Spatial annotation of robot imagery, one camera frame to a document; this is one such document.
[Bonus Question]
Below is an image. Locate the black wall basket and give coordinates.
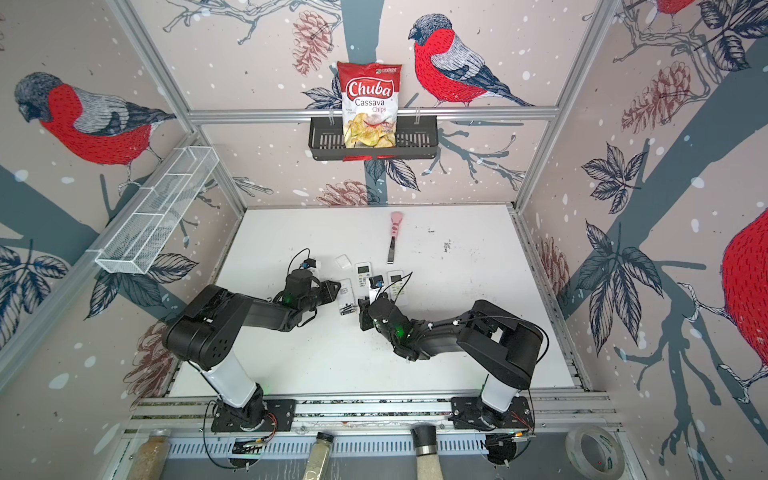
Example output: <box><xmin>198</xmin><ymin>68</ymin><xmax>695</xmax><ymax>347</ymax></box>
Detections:
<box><xmin>308</xmin><ymin>116</ymin><xmax>439</xmax><ymax>161</ymax></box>

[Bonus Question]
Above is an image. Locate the white wire mesh shelf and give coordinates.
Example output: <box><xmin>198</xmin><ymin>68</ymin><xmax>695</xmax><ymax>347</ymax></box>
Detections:
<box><xmin>95</xmin><ymin>146</ymin><xmax>219</xmax><ymax>274</ymax></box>

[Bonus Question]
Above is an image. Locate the clear tape roll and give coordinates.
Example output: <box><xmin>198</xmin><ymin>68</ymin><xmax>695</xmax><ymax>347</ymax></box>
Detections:
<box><xmin>565</xmin><ymin>426</ymin><xmax>626</xmax><ymax>480</ymax></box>

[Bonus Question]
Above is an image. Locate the white remote control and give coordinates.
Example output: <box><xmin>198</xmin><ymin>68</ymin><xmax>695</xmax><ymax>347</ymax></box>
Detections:
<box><xmin>336</xmin><ymin>279</ymin><xmax>358</xmax><ymax>316</ymax></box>
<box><xmin>355</xmin><ymin>262</ymin><xmax>372</xmax><ymax>298</ymax></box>

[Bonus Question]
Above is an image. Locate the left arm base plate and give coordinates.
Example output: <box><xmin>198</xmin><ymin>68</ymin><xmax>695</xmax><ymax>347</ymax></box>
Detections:
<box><xmin>210</xmin><ymin>398</ymin><xmax>297</xmax><ymax>433</ymax></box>

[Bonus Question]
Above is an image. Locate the black-capped grain jar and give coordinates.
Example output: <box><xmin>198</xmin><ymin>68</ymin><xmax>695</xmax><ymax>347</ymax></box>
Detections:
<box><xmin>411</xmin><ymin>423</ymin><xmax>444</xmax><ymax>480</ymax></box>

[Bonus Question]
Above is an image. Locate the slim seed bottle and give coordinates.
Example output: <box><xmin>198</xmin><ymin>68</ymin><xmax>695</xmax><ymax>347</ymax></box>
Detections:
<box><xmin>302</xmin><ymin>432</ymin><xmax>335</xmax><ymax>480</ymax></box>

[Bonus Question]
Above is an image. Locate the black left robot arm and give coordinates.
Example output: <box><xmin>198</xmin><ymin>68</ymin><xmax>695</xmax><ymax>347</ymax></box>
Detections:
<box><xmin>162</xmin><ymin>269</ymin><xmax>341</xmax><ymax>428</ymax></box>

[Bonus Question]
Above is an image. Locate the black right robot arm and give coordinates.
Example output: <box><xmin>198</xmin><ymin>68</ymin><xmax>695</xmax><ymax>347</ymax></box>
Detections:
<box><xmin>359</xmin><ymin>293</ymin><xmax>550</xmax><ymax>414</ymax></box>

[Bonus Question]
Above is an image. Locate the Chuba cassava chips bag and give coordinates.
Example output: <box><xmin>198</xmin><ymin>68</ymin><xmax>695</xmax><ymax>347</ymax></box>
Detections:
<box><xmin>337</xmin><ymin>62</ymin><xmax>401</xmax><ymax>148</ymax></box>

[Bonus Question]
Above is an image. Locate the glass jar of grains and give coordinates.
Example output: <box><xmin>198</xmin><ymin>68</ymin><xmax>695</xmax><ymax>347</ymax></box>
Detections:
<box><xmin>126</xmin><ymin>429</ymin><xmax>171</xmax><ymax>480</ymax></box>

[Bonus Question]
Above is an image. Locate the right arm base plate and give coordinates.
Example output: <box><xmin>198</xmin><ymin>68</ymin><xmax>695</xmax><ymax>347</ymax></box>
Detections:
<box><xmin>448</xmin><ymin>396</ymin><xmax>534</xmax><ymax>432</ymax></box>

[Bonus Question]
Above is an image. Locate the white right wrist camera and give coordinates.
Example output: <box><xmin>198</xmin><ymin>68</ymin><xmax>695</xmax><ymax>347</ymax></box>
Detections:
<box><xmin>368</xmin><ymin>275</ymin><xmax>385</xmax><ymax>303</ymax></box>

